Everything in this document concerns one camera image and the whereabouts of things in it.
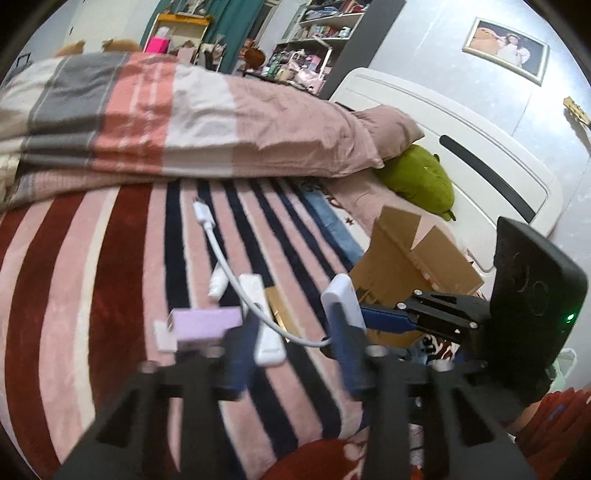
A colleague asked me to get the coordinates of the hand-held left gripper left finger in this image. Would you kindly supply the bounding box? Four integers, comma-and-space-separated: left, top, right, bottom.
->
53, 316, 262, 480

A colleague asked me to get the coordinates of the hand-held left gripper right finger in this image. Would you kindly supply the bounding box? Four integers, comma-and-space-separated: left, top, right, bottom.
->
323, 300, 541, 480

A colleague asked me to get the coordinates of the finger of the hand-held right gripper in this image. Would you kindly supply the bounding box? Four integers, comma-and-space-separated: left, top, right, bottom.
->
455, 355, 490, 377
360, 290, 492, 346

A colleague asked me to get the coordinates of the white power bank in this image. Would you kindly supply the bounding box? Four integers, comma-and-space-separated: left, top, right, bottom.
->
238, 274, 286, 366

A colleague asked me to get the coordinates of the purple box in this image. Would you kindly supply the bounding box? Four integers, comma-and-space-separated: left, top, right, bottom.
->
168, 308, 244, 354

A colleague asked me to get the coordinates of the gold box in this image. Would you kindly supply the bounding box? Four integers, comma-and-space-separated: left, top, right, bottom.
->
265, 286, 301, 335

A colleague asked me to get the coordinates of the cardboard box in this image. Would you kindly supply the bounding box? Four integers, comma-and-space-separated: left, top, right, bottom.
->
348, 205, 485, 352

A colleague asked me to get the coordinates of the small white bottle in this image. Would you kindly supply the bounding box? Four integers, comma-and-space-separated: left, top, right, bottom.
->
208, 263, 232, 301

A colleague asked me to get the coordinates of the small white box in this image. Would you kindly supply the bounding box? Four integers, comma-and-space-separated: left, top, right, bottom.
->
154, 320, 180, 354

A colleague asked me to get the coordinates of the white charging cable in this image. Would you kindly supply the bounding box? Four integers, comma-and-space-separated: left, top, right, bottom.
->
193, 198, 331, 348

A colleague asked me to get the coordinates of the person's right forearm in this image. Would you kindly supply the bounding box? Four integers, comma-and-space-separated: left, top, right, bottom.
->
508, 388, 591, 480

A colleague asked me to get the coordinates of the red printed cloth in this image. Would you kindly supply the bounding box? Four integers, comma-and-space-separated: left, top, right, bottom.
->
277, 438, 426, 480

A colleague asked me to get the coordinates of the green plush toy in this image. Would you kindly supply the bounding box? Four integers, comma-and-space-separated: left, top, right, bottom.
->
374, 144, 458, 222

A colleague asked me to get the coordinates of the striped fleece blanket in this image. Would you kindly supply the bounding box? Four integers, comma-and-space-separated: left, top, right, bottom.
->
0, 178, 370, 480

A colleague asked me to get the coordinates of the white headboard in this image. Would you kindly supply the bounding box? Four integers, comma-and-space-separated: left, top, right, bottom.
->
330, 68, 564, 273

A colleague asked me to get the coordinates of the pink pillow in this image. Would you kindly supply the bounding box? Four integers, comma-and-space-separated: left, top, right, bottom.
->
355, 105, 426, 162

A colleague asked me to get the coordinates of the striped grey coral quilt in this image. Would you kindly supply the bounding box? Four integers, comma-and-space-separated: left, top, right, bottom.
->
0, 51, 384, 208

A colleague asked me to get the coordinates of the dark desk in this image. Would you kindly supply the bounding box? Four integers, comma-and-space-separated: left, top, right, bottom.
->
249, 65, 324, 95

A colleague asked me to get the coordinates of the cream fleece blanket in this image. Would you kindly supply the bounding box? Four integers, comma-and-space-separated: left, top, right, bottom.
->
0, 154, 21, 204

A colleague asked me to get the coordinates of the dark bookshelf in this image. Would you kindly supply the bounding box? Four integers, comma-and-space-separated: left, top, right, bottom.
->
272, 0, 370, 93

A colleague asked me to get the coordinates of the teal curtain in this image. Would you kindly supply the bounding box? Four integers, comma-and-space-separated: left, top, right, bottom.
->
141, 0, 269, 75

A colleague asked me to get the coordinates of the yellow cabinet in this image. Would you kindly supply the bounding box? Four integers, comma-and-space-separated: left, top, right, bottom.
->
150, 13, 215, 51

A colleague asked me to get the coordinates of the gold wall hook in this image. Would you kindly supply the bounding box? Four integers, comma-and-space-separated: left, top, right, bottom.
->
563, 96, 591, 127

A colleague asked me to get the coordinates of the framed wall photo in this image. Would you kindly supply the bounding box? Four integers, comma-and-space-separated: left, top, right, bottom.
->
463, 17, 550, 86

